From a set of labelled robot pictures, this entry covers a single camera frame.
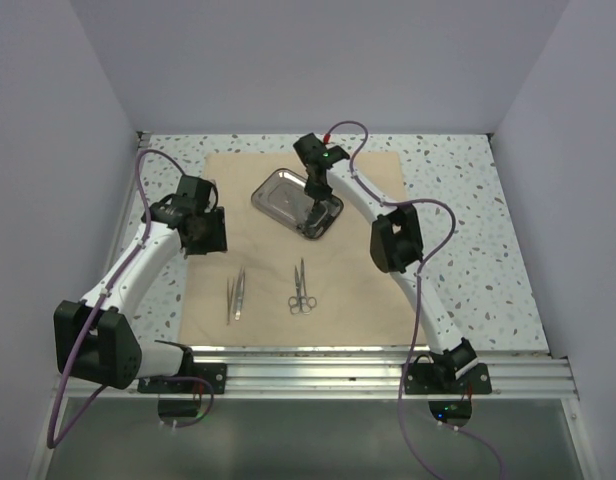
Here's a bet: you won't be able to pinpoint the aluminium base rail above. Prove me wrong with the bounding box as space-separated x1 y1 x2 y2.
55 349 574 401

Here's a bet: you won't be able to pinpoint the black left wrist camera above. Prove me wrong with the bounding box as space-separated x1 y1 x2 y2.
174 175 219 213

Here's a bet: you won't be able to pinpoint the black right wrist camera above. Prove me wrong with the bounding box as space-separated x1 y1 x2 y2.
293 133 350 169

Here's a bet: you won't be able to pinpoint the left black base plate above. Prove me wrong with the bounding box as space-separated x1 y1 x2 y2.
137 362 228 395

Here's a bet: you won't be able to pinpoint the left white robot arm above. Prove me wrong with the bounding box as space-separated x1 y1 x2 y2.
53 207 227 393

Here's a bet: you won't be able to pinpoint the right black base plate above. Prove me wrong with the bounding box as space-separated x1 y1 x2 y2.
403 354 493 395

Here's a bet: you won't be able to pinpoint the beige surgical cloth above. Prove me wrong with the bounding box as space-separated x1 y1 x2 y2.
179 153 415 347

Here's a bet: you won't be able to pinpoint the steel tweezers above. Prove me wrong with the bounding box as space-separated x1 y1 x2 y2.
233 267 246 321
226 278 234 326

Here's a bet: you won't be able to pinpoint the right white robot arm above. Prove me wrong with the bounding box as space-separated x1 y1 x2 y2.
305 161 478 393

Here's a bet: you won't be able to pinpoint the steel instrument tray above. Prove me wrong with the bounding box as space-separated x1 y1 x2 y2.
251 168 344 240

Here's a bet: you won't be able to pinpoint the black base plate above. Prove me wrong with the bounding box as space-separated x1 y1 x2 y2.
137 362 228 395
403 354 493 395

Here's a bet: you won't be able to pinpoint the steel forceps with rings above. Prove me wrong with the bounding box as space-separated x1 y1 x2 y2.
288 267 303 315

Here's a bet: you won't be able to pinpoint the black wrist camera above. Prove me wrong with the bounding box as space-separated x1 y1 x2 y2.
293 133 350 169
174 175 219 213

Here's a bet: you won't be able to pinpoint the steel surgical scissors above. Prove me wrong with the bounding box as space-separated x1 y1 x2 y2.
299 258 317 314

